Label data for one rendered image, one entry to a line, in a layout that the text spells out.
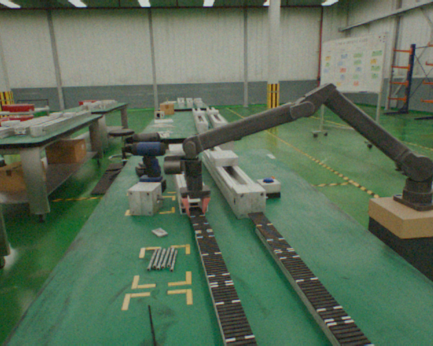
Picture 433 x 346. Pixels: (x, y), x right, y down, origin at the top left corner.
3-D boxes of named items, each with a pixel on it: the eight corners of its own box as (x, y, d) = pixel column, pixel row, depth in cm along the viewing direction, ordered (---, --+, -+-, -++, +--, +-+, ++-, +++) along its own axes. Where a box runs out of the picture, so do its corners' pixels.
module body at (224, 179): (258, 207, 126) (258, 185, 124) (231, 209, 125) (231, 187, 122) (218, 160, 202) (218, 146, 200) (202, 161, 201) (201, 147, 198)
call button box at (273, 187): (280, 198, 136) (281, 182, 134) (257, 200, 134) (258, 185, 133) (273, 191, 143) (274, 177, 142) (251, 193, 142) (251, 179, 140)
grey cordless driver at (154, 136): (163, 174, 175) (161, 132, 169) (125, 180, 167) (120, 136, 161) (159, 171, 181) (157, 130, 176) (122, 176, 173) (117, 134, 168)
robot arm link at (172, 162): (194, 141, 107) (199, 137, 115) (159, 142, 109) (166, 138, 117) (196, 178, 110) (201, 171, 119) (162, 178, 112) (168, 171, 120)
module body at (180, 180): (207, 211, 123) (207, 189, 121) (181, 214, 121) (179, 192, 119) (187, 162, 199) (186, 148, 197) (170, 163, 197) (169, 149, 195)
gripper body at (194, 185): (179, 192, 119) (178, 171, 117) (207, 189, 121) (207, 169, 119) (181, 198, 113) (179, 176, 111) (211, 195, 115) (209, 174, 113)
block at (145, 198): (159, 216, 120) (157, 191, 118) (130, 215, 122) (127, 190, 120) (168, 206, 130) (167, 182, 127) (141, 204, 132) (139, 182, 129)
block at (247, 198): (271, 215, 118) (272, 190, 116) (238, 219, 116) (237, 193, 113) (264, 206, 127) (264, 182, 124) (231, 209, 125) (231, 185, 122)
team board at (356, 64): (310, 137, 727) (314, 41, 675) (327, 135, 747) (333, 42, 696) (367, 149, 596) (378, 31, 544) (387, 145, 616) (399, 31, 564)
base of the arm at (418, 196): (443, 208, 104) (413, 196, 115) (447, 183, 102) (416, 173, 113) (418, 211, 102) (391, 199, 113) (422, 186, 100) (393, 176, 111)
